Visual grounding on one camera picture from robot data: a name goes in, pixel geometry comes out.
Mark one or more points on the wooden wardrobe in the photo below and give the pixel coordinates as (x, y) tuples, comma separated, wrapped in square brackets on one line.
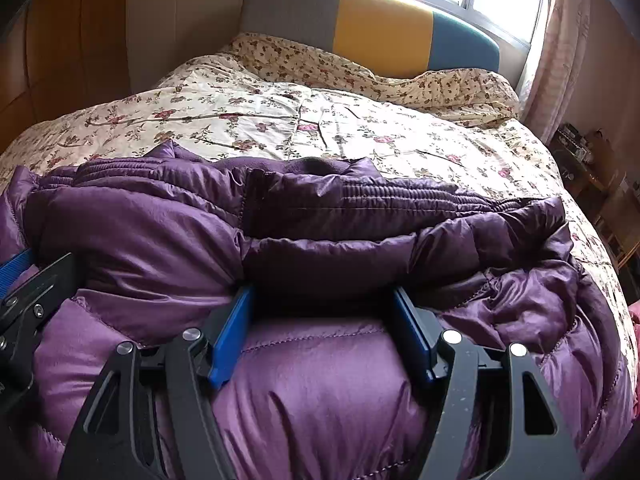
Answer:
[(65, 50)]

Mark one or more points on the small floral print bedding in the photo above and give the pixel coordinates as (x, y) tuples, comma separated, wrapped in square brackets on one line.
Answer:
[(310, 60)]

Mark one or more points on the purple puffer jacket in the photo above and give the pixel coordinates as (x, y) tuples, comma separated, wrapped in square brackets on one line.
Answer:
[(320, 400)]

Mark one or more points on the cluttered wooden desk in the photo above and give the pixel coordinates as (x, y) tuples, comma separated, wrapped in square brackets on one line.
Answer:
[(570, 155)]

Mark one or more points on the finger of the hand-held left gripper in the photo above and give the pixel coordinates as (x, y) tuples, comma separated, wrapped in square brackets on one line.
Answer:
[(45, 290), (12, 267)]

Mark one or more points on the pink ruffled blanket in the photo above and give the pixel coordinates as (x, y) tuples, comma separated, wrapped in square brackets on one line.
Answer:
[(635, 316)]

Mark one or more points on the brown paper bag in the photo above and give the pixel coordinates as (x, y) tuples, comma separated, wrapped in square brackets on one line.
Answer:
[(602, 155)]

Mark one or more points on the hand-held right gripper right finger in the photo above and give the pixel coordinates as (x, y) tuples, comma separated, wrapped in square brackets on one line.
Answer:
[(412, 340)]

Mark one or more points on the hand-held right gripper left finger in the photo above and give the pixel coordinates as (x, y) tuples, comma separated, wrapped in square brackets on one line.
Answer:
[(232, 335)]

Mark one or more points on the grey yellow blue headboard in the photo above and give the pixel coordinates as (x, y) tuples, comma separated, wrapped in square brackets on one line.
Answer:
[(380, 25)]

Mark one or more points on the wooden chair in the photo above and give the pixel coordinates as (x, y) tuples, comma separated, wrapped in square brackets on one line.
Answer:
[(625, 225)]

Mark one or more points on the long pink patterned curtain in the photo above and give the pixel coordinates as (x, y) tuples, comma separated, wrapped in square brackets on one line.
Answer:
[(560, 60)]

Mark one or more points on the large floral print quilt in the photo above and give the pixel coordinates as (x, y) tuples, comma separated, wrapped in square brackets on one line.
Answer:
[(350, 125)]

